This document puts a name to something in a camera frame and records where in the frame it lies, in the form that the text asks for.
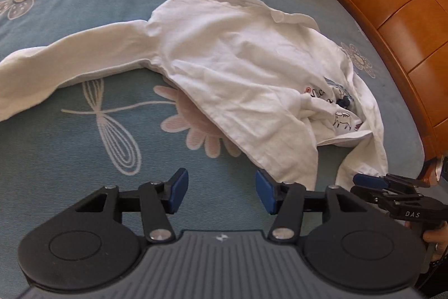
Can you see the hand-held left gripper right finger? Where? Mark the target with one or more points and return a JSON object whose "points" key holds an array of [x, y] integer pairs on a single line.
{"points": [[266, 190]]}

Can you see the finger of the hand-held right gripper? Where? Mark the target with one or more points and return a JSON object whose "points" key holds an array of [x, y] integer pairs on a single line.
{"points": [[369, 180], [367, 193]]}

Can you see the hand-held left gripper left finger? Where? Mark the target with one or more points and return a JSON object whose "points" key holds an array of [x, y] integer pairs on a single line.
{"points": [[178, 188]]}

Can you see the white long-sleeved printed shirt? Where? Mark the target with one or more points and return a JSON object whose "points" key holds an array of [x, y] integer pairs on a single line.
{"points": [[227, 57]]}

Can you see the person's right hand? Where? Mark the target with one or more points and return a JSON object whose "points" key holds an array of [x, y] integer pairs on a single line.
{"points": [[437, 243]]}

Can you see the blue floral bed sheet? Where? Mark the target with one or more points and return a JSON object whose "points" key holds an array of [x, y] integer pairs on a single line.
{"points": [[87, 4]]}

